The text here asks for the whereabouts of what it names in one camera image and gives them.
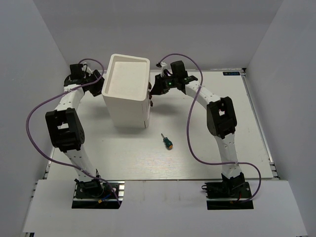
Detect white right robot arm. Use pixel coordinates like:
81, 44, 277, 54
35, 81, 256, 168
150, 61, 245, 197

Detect blue right table label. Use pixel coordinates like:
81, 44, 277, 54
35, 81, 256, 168
223, 72, 240, 76

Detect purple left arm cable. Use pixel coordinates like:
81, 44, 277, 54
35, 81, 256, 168
25, 58, 121, 207

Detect green stubby phillips screwdriver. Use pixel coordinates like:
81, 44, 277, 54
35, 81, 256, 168
161, 134, 173, 150

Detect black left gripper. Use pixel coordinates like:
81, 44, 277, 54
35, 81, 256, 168
84, 69, 113, 97

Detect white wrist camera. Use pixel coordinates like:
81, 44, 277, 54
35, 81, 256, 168
156, 62, 167, 77
82, 63, 93, 78

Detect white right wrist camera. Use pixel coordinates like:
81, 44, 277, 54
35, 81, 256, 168
156, 62, 167, 77

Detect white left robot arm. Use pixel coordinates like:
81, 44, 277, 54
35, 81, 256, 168
45, 63, 104, 197

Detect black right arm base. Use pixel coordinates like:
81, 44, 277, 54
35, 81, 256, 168
201, 178, 254, 210

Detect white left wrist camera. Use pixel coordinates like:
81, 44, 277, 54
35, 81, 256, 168
82, 63, 93, 78

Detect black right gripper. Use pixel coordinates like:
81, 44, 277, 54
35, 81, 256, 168
149, 73, 178, 96

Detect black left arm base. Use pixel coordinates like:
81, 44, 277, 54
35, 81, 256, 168
72, 179, 124, 209

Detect white drawer cabinet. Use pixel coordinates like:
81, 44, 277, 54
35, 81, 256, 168
101, 54, 150, 129

